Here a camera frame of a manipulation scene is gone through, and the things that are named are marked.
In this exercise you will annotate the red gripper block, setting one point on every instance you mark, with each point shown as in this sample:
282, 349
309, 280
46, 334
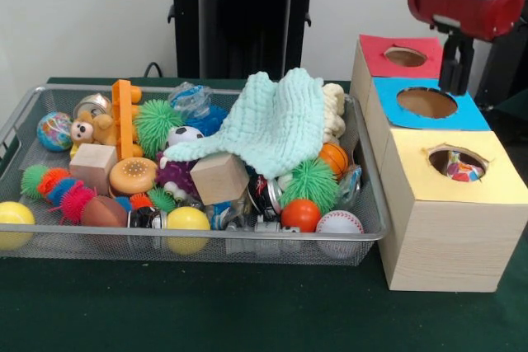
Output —
462, 7

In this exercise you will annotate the mint green knitted cloth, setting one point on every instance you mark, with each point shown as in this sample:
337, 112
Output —
268, 129

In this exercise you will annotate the wooden box with three holes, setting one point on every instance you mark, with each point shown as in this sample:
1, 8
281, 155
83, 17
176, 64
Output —
453, 245

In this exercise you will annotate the silver mesh bin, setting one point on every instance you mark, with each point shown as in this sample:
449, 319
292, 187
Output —
247, 251

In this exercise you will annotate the dark green side table cloth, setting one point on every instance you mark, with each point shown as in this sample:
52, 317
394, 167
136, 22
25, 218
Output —
515, 106

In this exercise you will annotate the small orange basketball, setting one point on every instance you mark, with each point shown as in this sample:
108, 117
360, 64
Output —
335, 158

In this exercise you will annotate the green spiky rubber ball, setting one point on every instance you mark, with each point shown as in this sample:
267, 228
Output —
309, 183

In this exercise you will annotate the small white baseball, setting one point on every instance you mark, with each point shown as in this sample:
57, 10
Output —
338, 222

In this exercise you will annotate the plain orange ball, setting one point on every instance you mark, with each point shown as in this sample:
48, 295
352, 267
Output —
301, 215

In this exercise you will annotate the plain wooden cube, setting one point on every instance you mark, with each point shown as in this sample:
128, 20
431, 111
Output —
218, 181
92, 164

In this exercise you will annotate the plain yellow ball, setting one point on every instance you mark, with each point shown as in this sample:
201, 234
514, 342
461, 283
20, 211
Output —
187, 219
14, 215

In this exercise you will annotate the toy hamburger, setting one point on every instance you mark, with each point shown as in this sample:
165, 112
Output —
132, 175

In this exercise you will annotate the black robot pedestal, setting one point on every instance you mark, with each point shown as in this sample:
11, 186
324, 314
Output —
231, 38

